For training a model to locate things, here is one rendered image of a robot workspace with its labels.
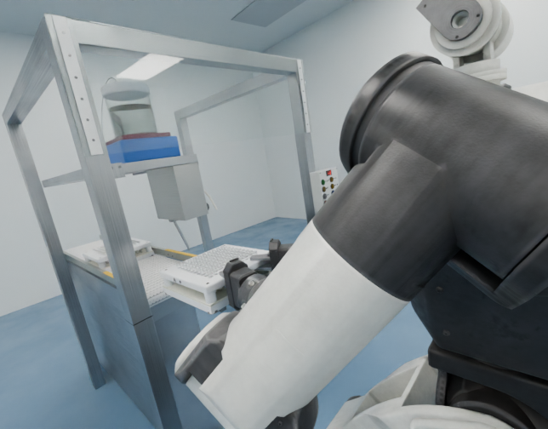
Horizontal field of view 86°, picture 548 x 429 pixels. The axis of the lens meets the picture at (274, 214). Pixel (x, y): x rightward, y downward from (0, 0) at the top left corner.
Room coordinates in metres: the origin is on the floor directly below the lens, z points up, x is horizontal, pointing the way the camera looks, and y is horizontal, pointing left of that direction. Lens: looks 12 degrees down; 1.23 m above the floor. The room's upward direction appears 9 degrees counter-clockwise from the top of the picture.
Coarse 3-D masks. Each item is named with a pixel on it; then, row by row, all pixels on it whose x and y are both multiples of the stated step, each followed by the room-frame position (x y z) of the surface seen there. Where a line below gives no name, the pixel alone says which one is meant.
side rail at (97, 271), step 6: (66, 252) 1.64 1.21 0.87; (66, 258) 1.60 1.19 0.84; (72, 258) 1.49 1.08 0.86; (78, 258) 1.45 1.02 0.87; (78, 264) 1.42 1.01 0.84; (84, 264) 1.33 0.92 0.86; (90, 264) 1.30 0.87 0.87; (90, 270) 1.28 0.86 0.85; (96, 270) 1.21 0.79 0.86; (102, 270) 1.18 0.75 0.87; (102, 276) 1.16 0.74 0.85; (108, 276) 1.10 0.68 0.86; (114, 282) 1.06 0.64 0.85
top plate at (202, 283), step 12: (264, 252) 0.82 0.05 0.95; (180, 264) 0.84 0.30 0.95; (252, 264) 0.74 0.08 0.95; (264, 264) 0.77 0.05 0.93; (168, 276) 0.77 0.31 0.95; (180, 276) 0.74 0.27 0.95; (192, 276) 0.72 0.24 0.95; (216, 276) 0.70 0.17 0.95; (192, 288) 0.68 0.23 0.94; (204, 288) 0.64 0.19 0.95; (216, 288) 0.66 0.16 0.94
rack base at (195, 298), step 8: (264, 272) 0.78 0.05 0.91; (168, 288) 0.78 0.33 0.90; (176, 288) 0.77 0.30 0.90; (184, 288) 0.76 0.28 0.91; (176, 296) 0.75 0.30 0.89; (184, 296) 0.72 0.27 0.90; (192, 296) 0.70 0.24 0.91; (200, 296) 0.69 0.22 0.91; (216, 296) 0.68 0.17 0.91; (224, 296) 0.67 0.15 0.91; (192, 304) 0.69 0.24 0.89; (200, 304) 0.67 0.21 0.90; (208, 304) 0.64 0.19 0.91; (216, 304) 0.65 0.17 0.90; (224, 304) 0.66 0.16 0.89
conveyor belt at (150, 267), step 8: (72, 248) 1.90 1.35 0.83; (80, 248) 1.86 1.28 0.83; (88, 248) 1.82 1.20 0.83; (80, 256) 1.63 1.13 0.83; (152, 256) 1.39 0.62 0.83; (160, 256) 1.37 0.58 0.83; (144, 264) 1.29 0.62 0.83; (152, 264) 1.26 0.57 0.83; (160, 264) 1.25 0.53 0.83; (168, 264) 1.23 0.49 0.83; (144, 272) 1.17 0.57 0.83; (152, 272) 1.15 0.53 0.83; (144, 280) 1.08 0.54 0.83; (152, 280) 1.06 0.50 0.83; (160, 280) 1.05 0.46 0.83; (152, 288) 0.99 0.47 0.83; (160, 288) 0.98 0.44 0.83; (152, 296) 0.94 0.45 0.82; (160, 296) 0.95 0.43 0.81; (168, 296) 0.97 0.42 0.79; (152, 304) 0.93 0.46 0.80
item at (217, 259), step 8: (208, 256) 0.84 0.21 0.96; (216, 256) 0.83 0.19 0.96; (224, 256) 0.82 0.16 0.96; (232, 256) 0.80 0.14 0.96; (240, 256) 0.79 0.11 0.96; (192, 264) 0.79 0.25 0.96; (200, 264) 0.78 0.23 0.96; (208, 264) 0.79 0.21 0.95; (216, 264) 0.76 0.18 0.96; (224, 264) 0.75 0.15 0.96
